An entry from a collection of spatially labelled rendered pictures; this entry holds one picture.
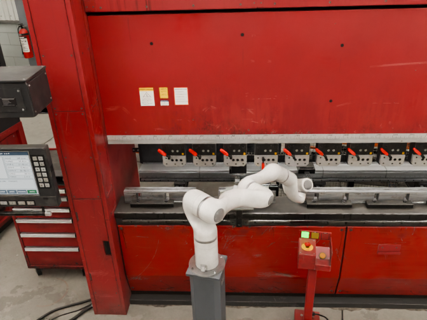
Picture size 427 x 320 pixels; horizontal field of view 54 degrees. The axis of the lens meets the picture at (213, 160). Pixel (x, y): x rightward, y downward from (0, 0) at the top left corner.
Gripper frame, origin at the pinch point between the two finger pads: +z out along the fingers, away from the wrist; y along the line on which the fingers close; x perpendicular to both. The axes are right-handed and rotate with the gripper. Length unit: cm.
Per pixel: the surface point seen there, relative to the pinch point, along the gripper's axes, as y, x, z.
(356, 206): -26, -42, -18
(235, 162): 23.6, 28.0, 0.9
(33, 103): 79, 138, -28
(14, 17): 353, 115, 538
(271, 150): 25.3, 7.2, -12.4
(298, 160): 14.4, -7.7, -17.1
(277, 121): 42.1, 4.9, -24.2
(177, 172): 27, 52, 52
